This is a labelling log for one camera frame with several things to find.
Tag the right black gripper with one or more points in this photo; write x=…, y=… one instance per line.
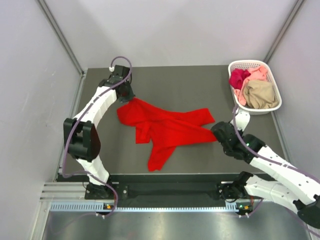
x=241, y=132

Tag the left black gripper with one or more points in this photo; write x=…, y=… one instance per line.
x=130, y=94

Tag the red t shirt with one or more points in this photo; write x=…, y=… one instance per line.
x=167, y=130

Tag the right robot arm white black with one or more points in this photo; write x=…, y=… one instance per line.
x=291, y=188

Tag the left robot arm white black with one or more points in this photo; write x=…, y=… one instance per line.
x=81, y=139

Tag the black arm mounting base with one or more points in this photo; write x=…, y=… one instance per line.
x=169, y=190

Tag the beige t shirt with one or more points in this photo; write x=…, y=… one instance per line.
x=260, y=94

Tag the white plastic laundry basket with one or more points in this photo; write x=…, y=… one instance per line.
x=245, y=65

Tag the magenta t shirt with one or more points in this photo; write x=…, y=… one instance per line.
x=237, y=78

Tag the pink t shirt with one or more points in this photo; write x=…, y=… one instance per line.
x=258, y=73

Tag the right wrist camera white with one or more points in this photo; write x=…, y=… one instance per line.
x=240, y=119

